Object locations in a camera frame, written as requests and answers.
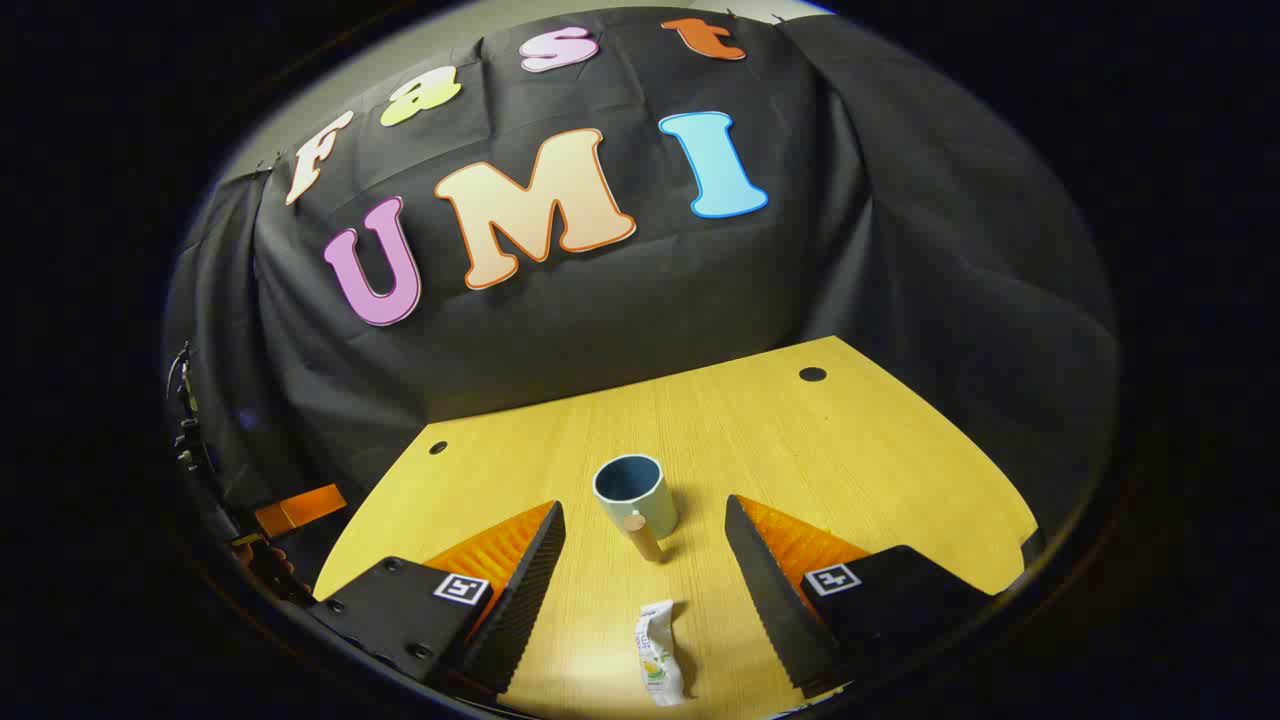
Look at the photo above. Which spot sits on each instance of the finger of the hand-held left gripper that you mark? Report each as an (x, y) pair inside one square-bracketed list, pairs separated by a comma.
[(300, 508)]

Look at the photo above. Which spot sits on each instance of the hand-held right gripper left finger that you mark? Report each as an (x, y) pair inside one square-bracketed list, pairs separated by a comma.
[(525, 600)]

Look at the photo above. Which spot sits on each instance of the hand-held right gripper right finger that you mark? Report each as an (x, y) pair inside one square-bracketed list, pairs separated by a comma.
[(775, 600)]

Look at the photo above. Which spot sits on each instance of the white toothpaste tube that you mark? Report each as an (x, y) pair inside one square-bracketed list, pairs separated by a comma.
[(655, 650)]

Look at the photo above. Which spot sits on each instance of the yellow wooden desktop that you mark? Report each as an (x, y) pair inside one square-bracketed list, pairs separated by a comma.
[(850, 460)]

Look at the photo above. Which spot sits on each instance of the black backdrop cloth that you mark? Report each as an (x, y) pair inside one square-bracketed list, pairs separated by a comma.
[(650, 300)]

